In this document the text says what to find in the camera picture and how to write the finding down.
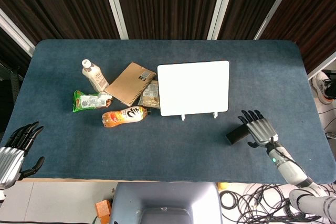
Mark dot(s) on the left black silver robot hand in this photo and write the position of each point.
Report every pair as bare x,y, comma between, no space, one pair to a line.
10,155

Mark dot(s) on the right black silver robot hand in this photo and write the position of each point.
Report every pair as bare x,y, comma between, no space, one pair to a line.
261,129

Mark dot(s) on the black rectangular block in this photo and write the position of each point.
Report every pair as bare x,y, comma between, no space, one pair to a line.
237,135

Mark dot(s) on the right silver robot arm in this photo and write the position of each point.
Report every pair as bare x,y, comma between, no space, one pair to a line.
291,170

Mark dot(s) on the white plastic support leg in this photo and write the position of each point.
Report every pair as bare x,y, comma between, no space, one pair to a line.
183,117
215,115

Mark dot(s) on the white tray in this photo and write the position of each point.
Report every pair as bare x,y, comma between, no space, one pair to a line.
193,88

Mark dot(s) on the small yellow floor object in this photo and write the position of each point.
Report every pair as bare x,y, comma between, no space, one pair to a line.
221,185

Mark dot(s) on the white orange sneaker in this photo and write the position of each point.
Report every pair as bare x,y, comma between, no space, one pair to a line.
324,85

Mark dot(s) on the green snack packet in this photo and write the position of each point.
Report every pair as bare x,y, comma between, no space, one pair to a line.
86,101

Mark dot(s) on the blue felt table cloth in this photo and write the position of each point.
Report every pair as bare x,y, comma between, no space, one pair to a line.
157,150

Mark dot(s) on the orange box on floor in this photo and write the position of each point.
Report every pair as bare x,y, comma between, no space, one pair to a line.
103,209

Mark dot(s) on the clear nut snack packet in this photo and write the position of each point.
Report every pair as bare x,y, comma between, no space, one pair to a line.
151,95

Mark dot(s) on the milk tea bottle white cap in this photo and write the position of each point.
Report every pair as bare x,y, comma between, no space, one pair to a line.
94,75

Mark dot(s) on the orange drink bottle black cap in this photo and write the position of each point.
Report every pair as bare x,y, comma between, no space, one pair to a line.
123,116

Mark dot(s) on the grey robot torso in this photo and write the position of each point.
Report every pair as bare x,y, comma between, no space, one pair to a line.
165,203

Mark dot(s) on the brown kraft spiral notebook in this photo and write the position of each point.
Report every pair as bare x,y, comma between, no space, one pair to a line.
130,83

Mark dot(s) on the white partition post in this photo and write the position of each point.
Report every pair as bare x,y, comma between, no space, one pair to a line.
15,31
221,6
114,6
324,65
275,6

